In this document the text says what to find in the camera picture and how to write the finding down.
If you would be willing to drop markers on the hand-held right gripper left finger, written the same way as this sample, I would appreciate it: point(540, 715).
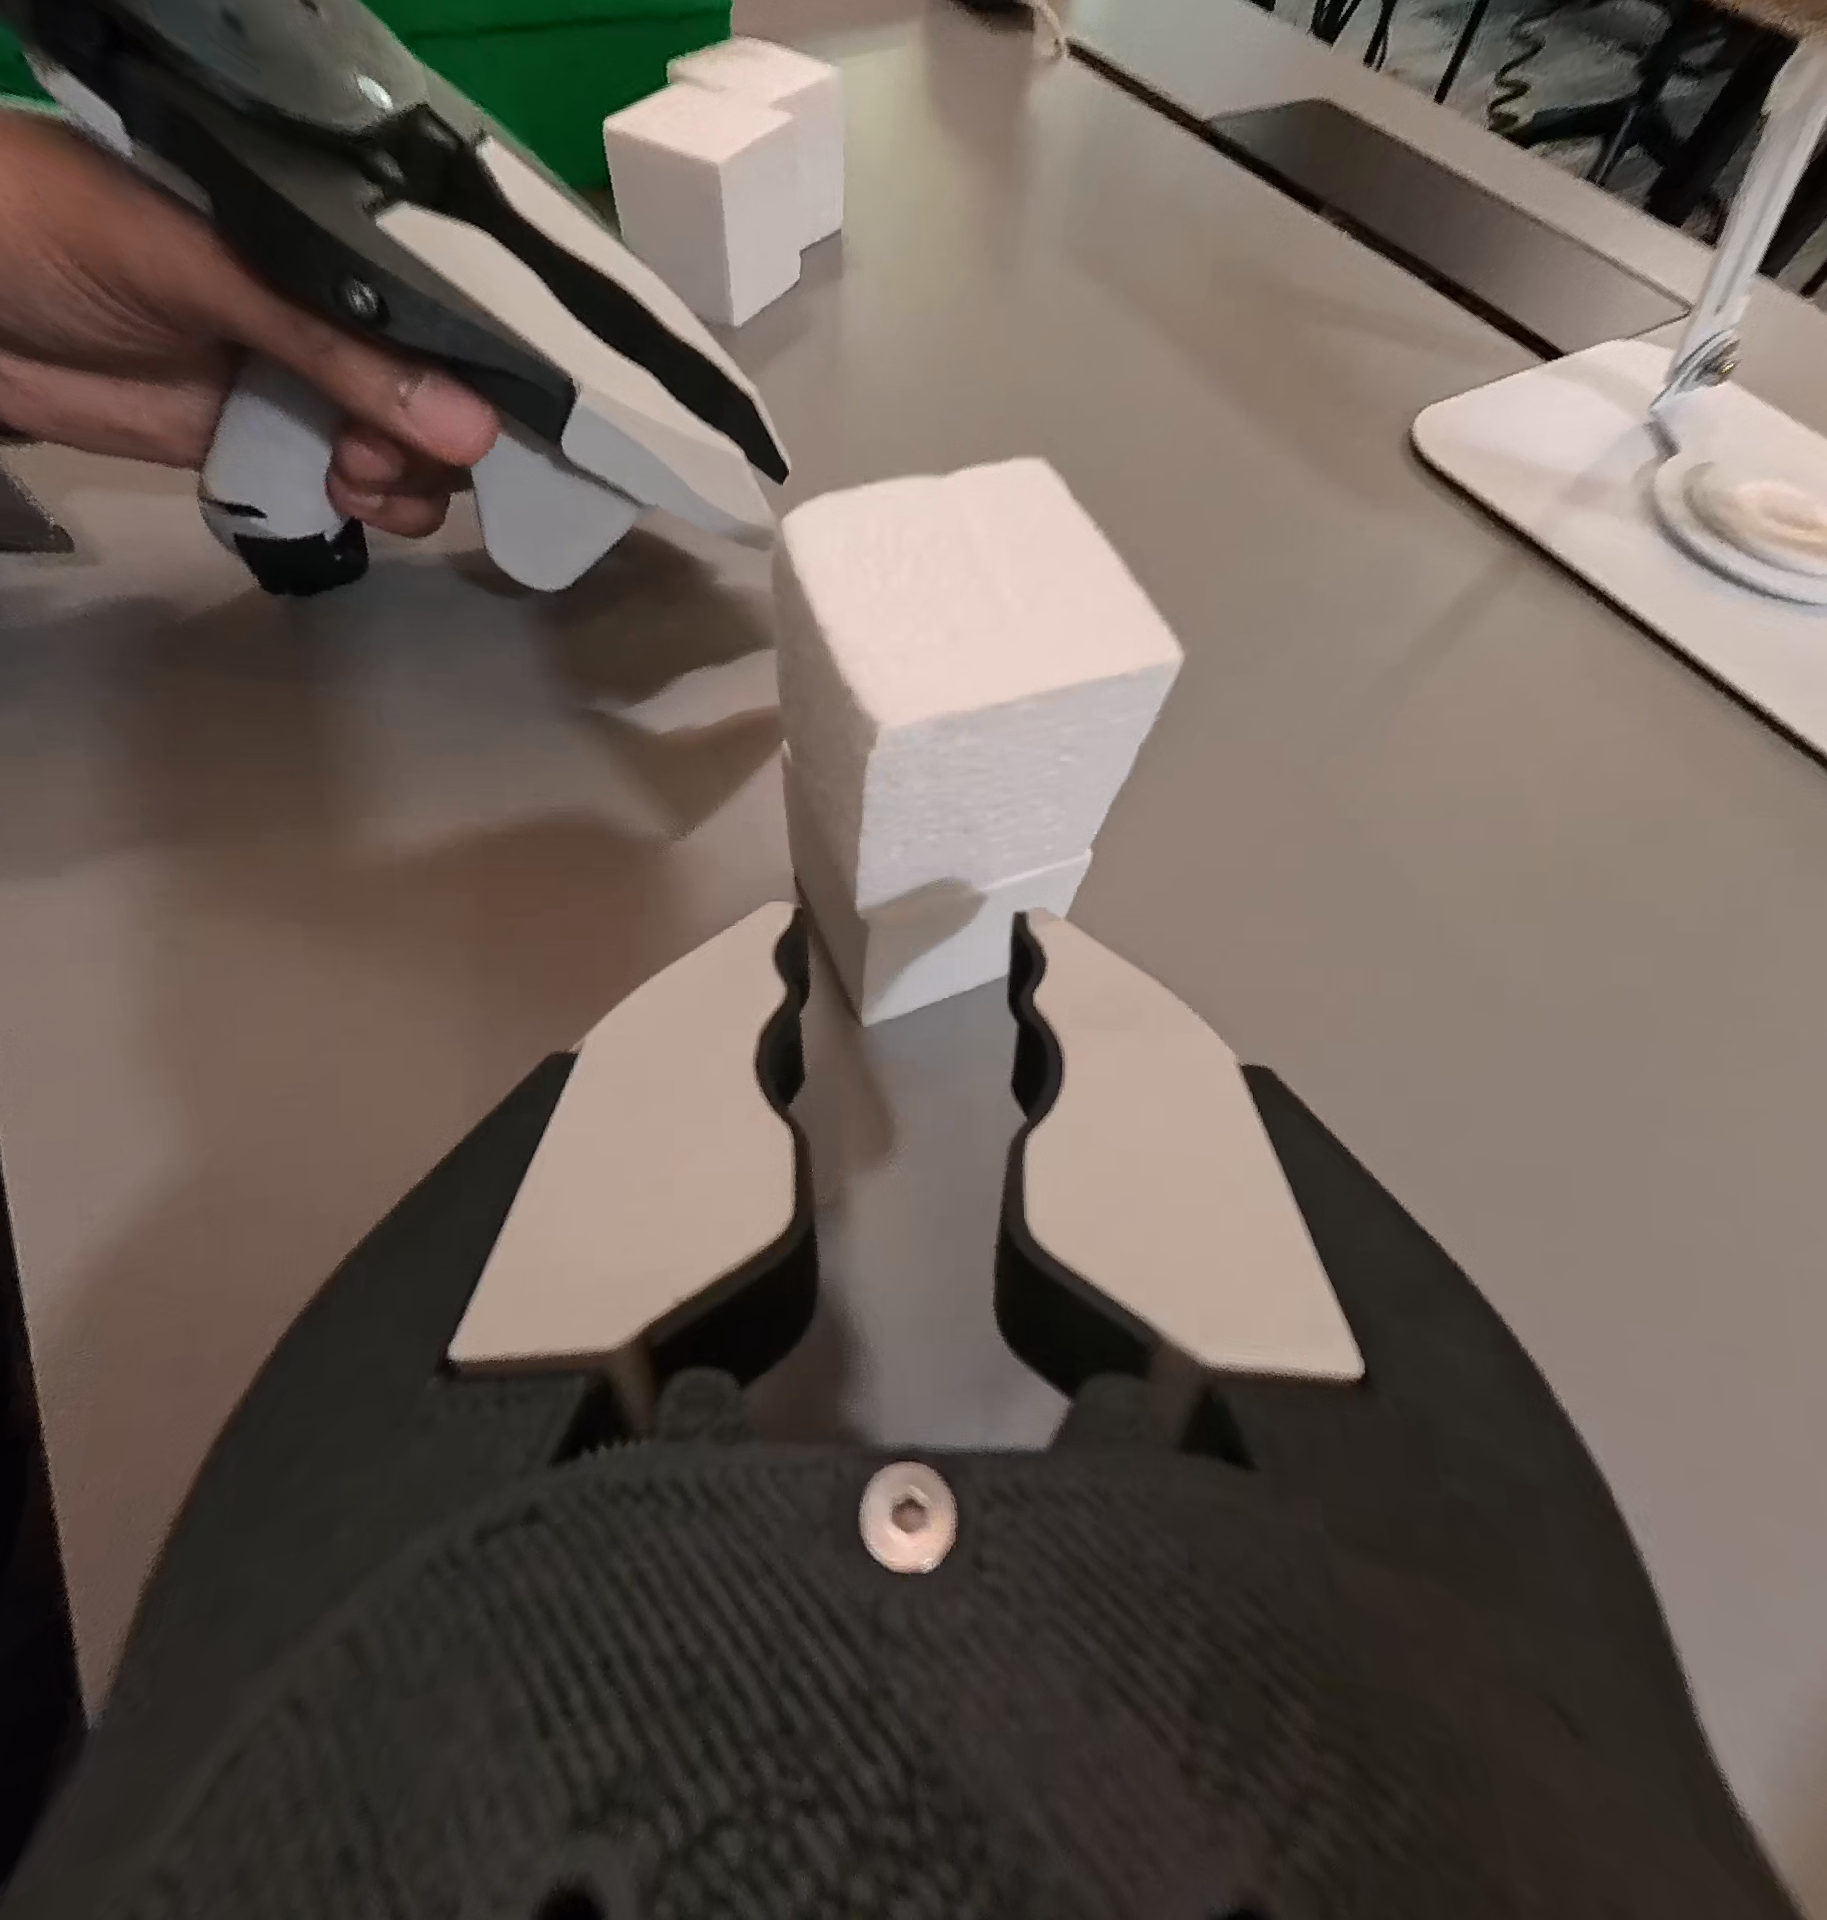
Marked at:
point(628, 1170)

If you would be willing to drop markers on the white foam block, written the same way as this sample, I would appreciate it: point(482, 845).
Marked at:
point(974, 631)
point(913, 960)
point(704, 226)
point(817, 166)

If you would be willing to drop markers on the grey desk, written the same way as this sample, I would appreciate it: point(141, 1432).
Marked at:
point(1304, 901)

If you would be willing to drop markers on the wooden document holder stand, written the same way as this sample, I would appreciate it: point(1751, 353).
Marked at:
point(1543, 450)

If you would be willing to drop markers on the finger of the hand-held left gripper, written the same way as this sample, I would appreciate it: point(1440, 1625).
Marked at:
point(614, 255)
point(553, 338)

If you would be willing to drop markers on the green plastic bin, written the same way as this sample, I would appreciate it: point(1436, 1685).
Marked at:
point(583, 75)

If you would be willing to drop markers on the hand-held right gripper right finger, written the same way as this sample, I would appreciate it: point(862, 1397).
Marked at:
point(1184, 1200)

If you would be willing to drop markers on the person's left hand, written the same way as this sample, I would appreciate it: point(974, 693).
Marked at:
point(73, 285)

